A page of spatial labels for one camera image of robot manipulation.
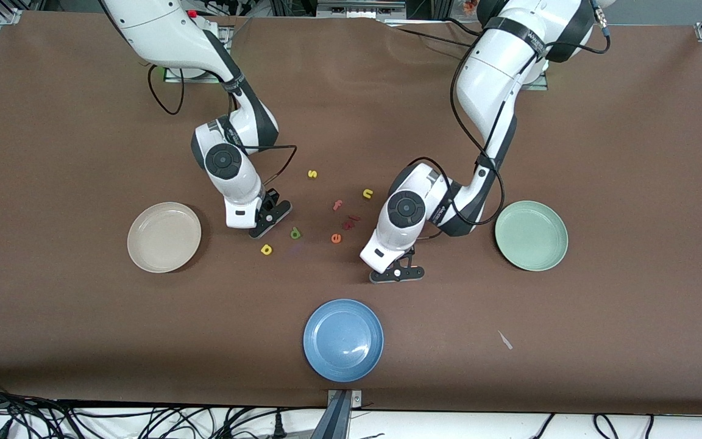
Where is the beige brown plate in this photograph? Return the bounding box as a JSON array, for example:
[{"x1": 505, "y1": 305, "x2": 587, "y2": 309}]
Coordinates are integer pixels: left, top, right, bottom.
[{"x1": 127, "y1": 202, "x2": 202, "y2": 274}]

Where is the blue plate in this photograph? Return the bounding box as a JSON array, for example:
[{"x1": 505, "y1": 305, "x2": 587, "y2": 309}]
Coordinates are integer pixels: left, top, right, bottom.
[{"x1": 303, "y1": 298, "x2": 385, "y2": 384}]

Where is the brown table cover sheet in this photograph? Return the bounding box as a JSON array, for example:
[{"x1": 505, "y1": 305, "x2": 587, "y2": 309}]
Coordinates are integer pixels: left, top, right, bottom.
[{"x1": 0, "y1": 11, "x2": 702, "y2": 416}]

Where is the light green plate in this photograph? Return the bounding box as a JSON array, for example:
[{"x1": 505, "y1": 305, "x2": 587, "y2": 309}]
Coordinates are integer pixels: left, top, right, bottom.
[{"x1": 494, "y1": 201, "x2": 569, "y2": 272}]

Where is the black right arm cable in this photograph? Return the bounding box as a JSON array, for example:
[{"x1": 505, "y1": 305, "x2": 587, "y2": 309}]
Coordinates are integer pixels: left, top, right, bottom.
[{"x1": 147, "y1": 64, "x2": 298, "y2": 185}]

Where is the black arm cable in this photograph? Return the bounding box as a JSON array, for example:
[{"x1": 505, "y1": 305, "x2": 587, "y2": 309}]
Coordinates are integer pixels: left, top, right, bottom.
[
  {"x1": 147, "y1": 64, "x2": 298, "y2": 185},
  {"x1": 409, "y1": 0, "x2": 612, "y2": 241}
]

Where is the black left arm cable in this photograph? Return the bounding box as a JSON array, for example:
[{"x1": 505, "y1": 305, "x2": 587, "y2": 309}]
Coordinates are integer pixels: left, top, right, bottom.
[{"x1": 409, "y1": 0, "x2": 612, "y2": 241}]

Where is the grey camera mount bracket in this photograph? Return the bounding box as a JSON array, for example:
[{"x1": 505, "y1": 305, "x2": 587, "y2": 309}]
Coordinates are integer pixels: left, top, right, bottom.
[{"x1": 311, "y1": 389, "x2": 364, "y2": 439}]

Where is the black base cable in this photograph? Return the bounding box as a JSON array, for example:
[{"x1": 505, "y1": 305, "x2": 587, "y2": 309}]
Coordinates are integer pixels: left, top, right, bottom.
[
  {"x1": 445, "y1": 17, "x2": 480, "y2": 36},
  {"x1": 397, "y1": 27, "x2": 480, "y2": 48}
]

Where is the black tangled floor cable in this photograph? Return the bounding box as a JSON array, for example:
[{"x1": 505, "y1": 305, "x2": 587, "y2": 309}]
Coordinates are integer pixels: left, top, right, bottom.
[
  {"x1": 83, "y1": 405, "x2": 327, "y2": 439},
  {"x1": 0, "y1": 378, "x2": 90, "y2": 439}
]

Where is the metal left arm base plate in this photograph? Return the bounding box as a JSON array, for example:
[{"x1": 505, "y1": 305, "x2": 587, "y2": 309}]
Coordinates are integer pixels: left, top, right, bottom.
[{"x1": 525, "y1": 58, "x2": 548, "y2": 91}]

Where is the silver aluminium frame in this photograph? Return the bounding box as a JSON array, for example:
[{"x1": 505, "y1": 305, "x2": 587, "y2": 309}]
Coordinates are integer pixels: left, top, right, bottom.
[{"x1": 317, "y1": 0, "x2": 406, "y2": 19}]

